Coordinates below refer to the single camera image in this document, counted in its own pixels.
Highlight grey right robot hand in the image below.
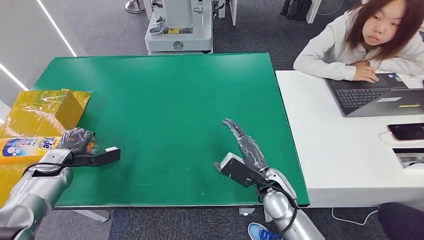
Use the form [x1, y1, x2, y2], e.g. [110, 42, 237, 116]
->
[221, 118, 269, 173]

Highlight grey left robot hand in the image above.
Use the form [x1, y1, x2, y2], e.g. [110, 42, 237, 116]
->
[56, 127, 97, 156]

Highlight orange detergent bottle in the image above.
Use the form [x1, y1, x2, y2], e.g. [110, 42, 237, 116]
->
[0, 135, 99, 166]

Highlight yellow film-wrapped cardboard box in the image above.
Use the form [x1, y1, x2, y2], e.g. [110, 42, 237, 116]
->
[0, 88, 92, 208]

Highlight white desk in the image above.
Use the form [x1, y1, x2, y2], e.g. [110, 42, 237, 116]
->
[275, 70, 424, 210]

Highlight blue shoe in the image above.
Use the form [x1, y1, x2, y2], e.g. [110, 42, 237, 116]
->
[247, 222, 282, 240]

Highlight green table mat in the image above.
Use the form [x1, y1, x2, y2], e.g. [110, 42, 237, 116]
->
[33, 52, 311, 209]

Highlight grey laptop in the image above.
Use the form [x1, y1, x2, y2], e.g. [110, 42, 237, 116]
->
[324, 72, 424, 118]

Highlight white machine base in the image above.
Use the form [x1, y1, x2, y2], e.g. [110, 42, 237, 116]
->
[144, 0, 215, 56]

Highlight person's hand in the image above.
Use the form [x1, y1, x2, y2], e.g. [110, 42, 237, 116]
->
[352, 60, 381, 84]

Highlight chrome stand base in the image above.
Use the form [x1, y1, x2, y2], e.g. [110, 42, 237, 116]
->
[125, 0, 147, 14]

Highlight black shoes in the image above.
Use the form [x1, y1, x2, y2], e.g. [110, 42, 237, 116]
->
[279, 0, 314, 22]

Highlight white furniture leg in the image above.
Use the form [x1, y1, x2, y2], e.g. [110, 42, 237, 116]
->
[305, 0, 324, 25]

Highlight white desktop device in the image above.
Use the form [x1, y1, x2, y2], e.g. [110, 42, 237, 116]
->
[392, 148, 424, 170]

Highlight black smartphone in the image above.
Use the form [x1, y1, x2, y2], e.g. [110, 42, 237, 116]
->
[387, 122, 424, 142]

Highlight black rounded seat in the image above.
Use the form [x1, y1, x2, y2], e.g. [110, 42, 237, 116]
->
[377, 202, 424, 240]

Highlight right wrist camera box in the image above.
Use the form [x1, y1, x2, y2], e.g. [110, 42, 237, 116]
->
[213, 152, 267, 189]

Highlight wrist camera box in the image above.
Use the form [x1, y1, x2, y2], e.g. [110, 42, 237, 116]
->
[70, 146, 122, 168]
[213, 152, 267, 189]

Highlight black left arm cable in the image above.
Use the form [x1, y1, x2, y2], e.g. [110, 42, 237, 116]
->
[21, 160, 72, 177]

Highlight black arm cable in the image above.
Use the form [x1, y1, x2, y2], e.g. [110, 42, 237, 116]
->
[256, 178, 300, 240]
[21, 160, 72, 177]

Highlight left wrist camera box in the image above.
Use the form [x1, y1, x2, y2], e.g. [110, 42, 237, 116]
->
[70, 146, 122, 168]

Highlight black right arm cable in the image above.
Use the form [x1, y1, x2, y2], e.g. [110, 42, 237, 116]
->
[256, 178, 300, 240]

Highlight white floor cable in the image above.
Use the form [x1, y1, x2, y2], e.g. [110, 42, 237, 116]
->
[331, 207, 380, 227]

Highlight white charging cable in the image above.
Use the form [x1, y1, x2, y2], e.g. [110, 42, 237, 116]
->
[378, 131, 396, 144]

